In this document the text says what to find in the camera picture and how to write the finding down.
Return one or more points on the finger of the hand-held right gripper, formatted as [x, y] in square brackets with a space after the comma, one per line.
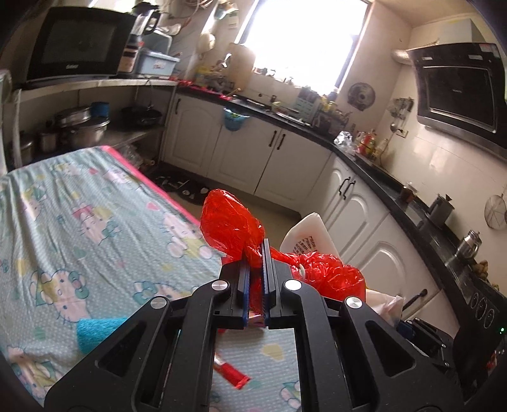
[407, 329]

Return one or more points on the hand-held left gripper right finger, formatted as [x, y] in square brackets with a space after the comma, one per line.
[264, 293]

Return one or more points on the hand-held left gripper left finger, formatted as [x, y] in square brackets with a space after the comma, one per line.
[246, 293]

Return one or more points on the red plastic bag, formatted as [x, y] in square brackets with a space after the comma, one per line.
[225, 222]

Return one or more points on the black gas stove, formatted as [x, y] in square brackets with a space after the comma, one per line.
[483, 305]

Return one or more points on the white plastic bag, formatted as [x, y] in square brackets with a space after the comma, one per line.
[313, 233]

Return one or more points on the red foil wrapper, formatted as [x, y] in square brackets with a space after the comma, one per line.
[233, 374]

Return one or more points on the steel kettle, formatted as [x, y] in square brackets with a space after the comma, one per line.
[468, 245]

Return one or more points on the dark floor mat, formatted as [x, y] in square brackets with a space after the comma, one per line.
[182, 190]

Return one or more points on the white kitchen cabinets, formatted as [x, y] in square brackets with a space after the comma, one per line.
[245, 158]

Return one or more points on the black kitchen countertop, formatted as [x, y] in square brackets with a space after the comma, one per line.
[396, 186]

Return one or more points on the teal textured cloth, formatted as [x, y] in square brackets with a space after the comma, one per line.
[95, 332]

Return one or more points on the clear crumpled plastic bag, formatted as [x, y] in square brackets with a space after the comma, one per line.
[343, 140]

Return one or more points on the blue hanging sink basket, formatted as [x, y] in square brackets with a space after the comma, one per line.
[235, 121]

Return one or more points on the cartoon cat printed tablecloth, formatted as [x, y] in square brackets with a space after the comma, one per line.
[79, 237]

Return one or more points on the row of seasoning bottles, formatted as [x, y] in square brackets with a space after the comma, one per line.
[370, 144]

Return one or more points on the blue utensil holder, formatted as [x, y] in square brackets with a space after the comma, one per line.
[309, 103]

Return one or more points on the black wok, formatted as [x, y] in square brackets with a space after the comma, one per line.
[140, 117]

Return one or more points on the pale cutting board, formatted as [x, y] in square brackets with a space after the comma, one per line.
[241, 67]

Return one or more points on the large steel pot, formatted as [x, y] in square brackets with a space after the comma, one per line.
[83, 128]

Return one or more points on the blue round container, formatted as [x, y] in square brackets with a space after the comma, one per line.
[101, 109]

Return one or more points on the black range hood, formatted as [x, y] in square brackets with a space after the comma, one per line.
[455, 91]

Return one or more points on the blue plastic storage box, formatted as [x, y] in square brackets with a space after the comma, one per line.
[154, 63]

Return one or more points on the small steel pot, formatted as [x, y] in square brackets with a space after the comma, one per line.
[27, 150]
[49, 142]

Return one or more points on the steel shelf unit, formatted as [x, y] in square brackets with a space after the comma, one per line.
[99, 84]

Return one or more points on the kitchen window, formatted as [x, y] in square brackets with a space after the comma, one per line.
[301, 35]

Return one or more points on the blender with clear jug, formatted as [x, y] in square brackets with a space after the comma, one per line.
[140, 23]

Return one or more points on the black microwave oven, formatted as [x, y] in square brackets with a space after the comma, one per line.
[79, 43]

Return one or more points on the round dark wall fan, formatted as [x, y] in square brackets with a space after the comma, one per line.
[361, 96]

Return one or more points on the cream wall-hung appliance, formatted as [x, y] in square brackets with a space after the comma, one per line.
[206, 42]

